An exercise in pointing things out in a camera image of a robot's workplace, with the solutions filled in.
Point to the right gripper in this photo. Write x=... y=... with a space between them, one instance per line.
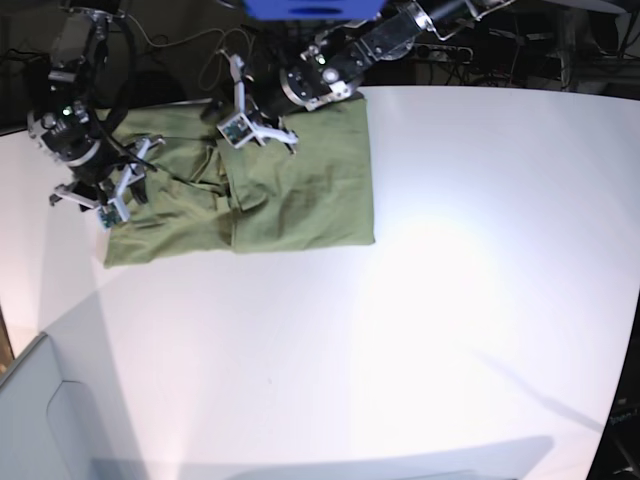
x=76 y=136

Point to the green T-shirt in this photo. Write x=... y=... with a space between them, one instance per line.
x=205 y=195

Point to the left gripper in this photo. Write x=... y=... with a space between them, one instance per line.
x=309 y=81

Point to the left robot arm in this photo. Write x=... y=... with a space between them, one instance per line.
x=388 y=36

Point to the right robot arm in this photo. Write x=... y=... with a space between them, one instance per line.
x=80 y=53

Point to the black power strip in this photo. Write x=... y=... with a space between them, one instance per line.
x=444 y=53

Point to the blue box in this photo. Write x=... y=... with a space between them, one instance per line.
x=281 y=10

